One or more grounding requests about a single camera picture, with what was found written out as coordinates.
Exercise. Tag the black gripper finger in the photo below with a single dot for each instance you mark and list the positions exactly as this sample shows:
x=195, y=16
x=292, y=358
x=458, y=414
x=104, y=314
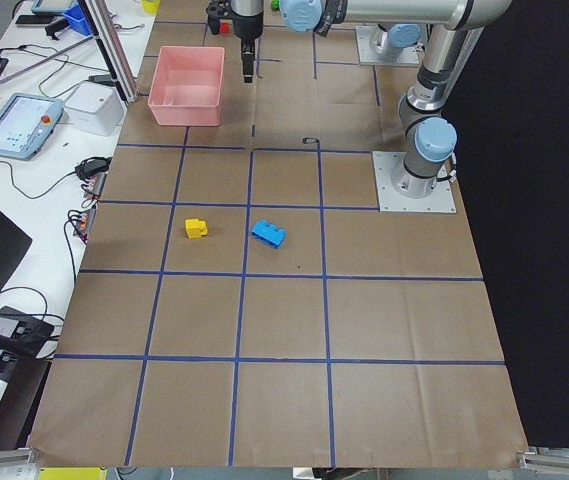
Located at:
x=248, y=59

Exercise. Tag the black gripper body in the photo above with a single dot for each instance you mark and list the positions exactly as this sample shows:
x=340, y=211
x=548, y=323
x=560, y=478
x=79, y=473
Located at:
x=247, y=26

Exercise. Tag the blue toy block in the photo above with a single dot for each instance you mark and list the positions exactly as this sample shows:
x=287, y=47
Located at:
x=269, y=234

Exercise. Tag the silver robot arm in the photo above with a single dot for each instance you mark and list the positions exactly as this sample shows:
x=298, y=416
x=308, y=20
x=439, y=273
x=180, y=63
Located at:
x=431, y=140
x=397, y=44

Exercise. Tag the pink plastic box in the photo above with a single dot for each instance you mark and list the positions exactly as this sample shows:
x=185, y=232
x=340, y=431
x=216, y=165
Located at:
x=186, y=89

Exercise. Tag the white square device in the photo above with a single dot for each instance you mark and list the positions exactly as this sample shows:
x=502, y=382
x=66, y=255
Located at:
x=94, y=108

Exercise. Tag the blue plastic bin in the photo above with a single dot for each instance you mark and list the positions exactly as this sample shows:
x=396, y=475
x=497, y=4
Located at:
x=77, y=21

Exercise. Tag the yellow toy block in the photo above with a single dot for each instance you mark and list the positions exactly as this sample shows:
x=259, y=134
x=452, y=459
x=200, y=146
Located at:
x=195, y=228

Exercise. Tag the black power adapter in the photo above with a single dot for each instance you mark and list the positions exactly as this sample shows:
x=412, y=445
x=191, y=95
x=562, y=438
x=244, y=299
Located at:
x=90, y=167

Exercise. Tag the teach pendant tablet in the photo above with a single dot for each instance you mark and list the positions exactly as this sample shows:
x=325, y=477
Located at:
x=26, y=123

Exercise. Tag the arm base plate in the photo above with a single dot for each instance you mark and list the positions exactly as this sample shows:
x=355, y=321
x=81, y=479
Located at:
x=366, y=55
x=400, y=192

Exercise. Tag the aluminium frame post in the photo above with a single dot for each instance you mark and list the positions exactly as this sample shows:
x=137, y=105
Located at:
x=104, y=33

